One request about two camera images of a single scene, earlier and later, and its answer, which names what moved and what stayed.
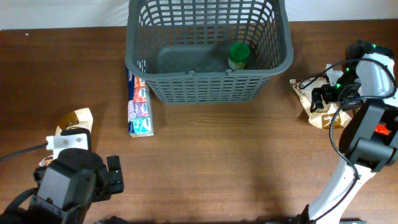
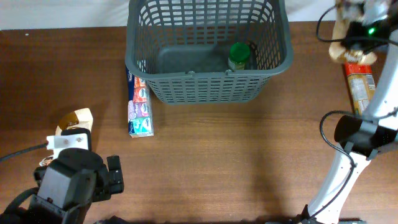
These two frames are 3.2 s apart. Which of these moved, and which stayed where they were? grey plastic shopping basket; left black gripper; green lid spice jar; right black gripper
Moved: right black gripper
Stayed: left black gripper; green lid spice jar; grey plastic shopping basket
